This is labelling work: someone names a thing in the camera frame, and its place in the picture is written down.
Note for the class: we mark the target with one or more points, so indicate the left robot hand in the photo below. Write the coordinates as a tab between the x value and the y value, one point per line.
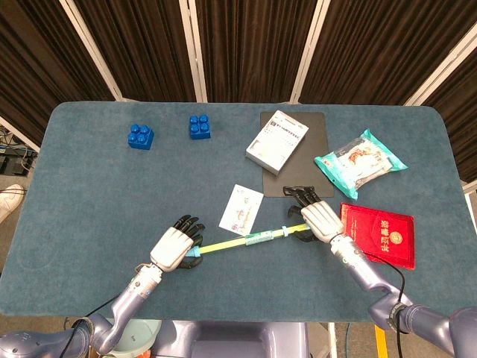
171	248

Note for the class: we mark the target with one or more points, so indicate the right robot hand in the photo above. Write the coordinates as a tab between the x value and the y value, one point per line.
322	220

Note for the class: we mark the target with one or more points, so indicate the clear tube with blue cap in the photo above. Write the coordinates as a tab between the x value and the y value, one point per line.
261	237

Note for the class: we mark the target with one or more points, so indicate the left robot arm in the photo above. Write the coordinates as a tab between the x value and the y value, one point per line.
128	302

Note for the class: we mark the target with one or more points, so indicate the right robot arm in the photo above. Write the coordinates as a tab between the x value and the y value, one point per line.
361	264

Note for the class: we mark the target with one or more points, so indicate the black clipboard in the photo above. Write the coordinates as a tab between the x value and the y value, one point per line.
309	168

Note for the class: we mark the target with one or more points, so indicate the teal snack packet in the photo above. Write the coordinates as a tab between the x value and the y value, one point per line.
357	164

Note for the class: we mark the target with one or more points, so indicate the red booklet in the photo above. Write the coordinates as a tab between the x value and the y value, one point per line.
387	231

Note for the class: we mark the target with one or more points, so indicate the white picture card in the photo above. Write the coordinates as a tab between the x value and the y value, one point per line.
241	210

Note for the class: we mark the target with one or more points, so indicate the blue felt table cloth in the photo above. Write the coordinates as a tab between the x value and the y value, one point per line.
93	216

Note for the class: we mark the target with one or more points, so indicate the white grey cardboard box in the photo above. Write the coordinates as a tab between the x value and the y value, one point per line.
275	143

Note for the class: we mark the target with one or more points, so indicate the pale green bucket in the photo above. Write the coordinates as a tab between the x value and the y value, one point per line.
145	335

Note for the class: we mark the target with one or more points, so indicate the blue building block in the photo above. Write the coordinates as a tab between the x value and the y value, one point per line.
141	138
200	127

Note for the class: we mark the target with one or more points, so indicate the purple robot torso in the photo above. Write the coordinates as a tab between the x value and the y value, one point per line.
238	339

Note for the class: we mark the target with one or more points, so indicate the white table leg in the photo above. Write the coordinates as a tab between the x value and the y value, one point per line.
332	341

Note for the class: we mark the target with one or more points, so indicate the white shoe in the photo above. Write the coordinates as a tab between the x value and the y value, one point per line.
8	201

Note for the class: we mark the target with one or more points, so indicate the dark brown pleated curtain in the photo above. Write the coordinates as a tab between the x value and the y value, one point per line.
253	44

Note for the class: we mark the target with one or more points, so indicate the white screen frame post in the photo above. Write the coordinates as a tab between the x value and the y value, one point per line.
443	68
94	49
193	48
309	48
18	133

